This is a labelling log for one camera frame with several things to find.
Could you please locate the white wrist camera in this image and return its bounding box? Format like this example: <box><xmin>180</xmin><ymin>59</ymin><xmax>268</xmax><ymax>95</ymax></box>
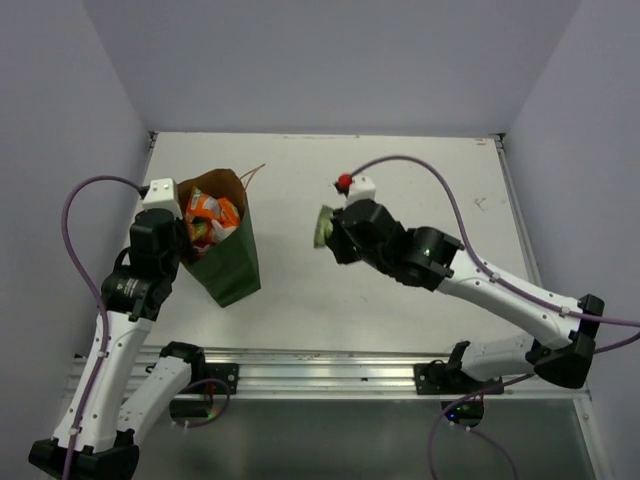
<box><xmin>334</xmin><ymin>174</ymin><xmax>376</xmax><ymax>207</ymax></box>
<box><xmin>142</xmin><ymin>178</ymin><xmax>182</xmax><ymax>219</ymax></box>

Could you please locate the green candy packet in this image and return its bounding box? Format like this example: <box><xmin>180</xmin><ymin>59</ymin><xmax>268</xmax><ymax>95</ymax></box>
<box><xmin>313</xmin><ymin>205</ymin><xmax>334</xmax><ymax>249</ymax></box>

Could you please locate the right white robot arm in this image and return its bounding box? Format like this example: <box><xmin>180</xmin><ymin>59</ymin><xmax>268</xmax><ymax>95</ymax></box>
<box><xmin>314</xmin><ymin>200</ymin><xmax>604</xmax><ymax>393</ymax></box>

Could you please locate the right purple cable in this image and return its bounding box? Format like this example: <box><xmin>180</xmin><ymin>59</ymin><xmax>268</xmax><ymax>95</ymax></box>
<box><xmin>347</xmin><ymin>155</ymin><xmax>640</xmax><ymax>480</ymax></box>

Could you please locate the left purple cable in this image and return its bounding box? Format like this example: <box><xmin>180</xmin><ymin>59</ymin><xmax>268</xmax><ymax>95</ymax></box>
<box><xmin>54</xmin><ymin>175</ymin><xmax>232</xmax><ymax>480</ymax></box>

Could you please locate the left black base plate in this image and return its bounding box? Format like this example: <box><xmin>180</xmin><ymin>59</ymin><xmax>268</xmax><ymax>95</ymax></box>
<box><xmin>180</xmin><ymin>362</ymin><xmax>240</xmax><ymax>395</ymax></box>

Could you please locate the green paper bag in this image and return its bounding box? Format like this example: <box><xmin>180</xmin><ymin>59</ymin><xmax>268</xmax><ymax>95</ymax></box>
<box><xmin>178</xmin><ymin>168</ymin><xmax>261</xmax><ymax>308</ymax></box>

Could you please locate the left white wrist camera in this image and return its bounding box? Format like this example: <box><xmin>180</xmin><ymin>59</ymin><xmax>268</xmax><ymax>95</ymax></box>
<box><xmin>142</xmin><ymin>178</ymin><xmax>182</xmax><ymax>219</ymax></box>

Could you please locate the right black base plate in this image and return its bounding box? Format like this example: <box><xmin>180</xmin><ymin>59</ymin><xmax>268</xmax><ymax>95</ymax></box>
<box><xmin>413</xmin><ymin>360</ymin><xmax>504</xmax><ymax>396</ymax></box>

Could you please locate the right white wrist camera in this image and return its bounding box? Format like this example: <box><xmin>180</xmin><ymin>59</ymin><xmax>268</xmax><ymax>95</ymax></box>
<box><xmin>334</xmin><ymin>174</ymin><xmax>376</xmax><ymax>207</ymax></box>

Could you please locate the purple cable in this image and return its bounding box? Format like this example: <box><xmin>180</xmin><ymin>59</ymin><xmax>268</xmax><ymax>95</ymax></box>
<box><xmin>54</xmin><ymin>175</ymin><xmax>232</xmax><ymax>480</ymax></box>
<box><xmin>347</xmin><ymin>155</ymin><xmax>640</xmax><ymax>480</ymax></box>

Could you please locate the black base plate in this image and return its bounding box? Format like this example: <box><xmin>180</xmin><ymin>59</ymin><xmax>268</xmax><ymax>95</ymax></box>
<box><xmin>180</xmin><ymin>362</ymin><xmax>240</xmax><ymax>395</ymax></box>
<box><xmin>413</xmin><ymin>360</ymin><xmax>504</xmax><ymax>396</ymax></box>

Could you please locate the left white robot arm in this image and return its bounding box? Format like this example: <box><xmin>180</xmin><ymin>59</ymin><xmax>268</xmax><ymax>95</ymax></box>
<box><xmin>28</xmin><ymin>208</ymin><xmax>208</xmax><ymax>479</ymax></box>

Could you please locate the orange snack packet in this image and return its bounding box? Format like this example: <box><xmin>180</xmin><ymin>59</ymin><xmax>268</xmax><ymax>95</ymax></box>
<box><xmin>184</xmin><ymin>187</ymin><xmax>241</xmax><ymax>244</ymax></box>

